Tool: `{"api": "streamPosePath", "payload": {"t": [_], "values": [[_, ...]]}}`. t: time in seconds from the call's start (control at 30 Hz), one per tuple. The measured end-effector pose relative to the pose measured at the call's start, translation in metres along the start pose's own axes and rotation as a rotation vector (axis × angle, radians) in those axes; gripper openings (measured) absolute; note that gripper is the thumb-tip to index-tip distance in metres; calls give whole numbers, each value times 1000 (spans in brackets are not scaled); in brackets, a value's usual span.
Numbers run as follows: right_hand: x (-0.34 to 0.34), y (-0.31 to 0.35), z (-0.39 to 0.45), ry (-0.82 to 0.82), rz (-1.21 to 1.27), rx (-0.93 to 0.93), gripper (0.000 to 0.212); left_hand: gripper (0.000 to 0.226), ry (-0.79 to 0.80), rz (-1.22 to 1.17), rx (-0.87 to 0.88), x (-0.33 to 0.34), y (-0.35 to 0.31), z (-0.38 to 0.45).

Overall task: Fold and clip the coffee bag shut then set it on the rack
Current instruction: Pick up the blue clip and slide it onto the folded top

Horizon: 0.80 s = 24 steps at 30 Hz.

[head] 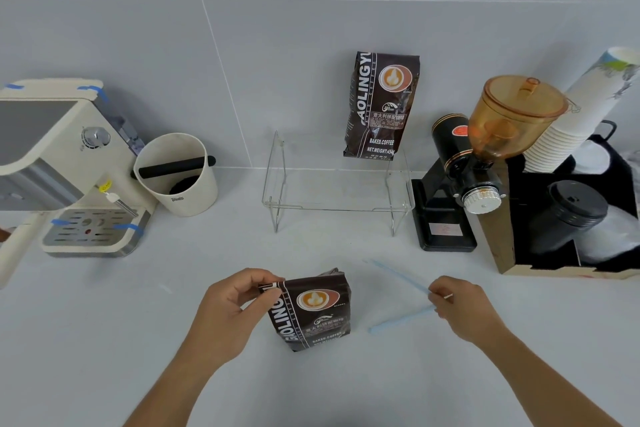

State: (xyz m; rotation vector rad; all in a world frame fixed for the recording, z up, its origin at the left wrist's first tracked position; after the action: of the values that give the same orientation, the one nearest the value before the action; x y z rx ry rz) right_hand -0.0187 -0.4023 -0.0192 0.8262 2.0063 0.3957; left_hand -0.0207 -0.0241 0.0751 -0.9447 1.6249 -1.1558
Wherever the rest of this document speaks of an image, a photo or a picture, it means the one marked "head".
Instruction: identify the person's right hand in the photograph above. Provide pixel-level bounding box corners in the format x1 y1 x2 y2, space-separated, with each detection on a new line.
427 276 499 346

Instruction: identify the person's left hand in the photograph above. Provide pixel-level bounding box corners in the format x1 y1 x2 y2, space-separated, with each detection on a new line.
192 269 287 367

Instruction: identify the light blue bag sealing clip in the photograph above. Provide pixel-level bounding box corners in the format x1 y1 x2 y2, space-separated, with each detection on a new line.
368 260 437 334

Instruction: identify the dark brown coffee bean bag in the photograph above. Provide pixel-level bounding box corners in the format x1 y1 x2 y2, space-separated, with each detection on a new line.
343 51 421 160
257 269 352 353

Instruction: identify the person's right forearm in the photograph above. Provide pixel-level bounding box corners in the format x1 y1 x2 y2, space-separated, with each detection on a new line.
465 314 626 427

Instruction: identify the person's left forearm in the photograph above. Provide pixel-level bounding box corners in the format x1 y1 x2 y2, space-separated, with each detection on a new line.
122 327 242 427

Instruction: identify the wooden cup organiser box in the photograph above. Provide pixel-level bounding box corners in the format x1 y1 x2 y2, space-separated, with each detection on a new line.
472 137 640 282

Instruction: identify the cream knock box black bar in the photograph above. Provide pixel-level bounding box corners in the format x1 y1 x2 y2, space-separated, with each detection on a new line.
132 133 219 218

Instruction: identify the clear acrylic shelf stand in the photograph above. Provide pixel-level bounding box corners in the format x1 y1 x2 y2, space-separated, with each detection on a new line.
261 130 416 237

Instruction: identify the stack of black cup lids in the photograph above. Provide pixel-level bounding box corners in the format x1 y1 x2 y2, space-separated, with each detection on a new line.
524 180 610 256

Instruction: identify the black grinder with amber hopper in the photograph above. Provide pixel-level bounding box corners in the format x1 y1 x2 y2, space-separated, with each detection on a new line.
411 75 570 253

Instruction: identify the stack of white cup lids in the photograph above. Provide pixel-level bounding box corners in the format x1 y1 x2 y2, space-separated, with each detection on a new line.
572 139 626 178
577 200 640 266

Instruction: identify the stack of white paper cups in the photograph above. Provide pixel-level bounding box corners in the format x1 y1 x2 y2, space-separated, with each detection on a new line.
522 46 640 175

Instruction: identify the cream espresso machine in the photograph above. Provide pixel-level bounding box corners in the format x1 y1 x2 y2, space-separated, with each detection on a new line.
0 79 152 259

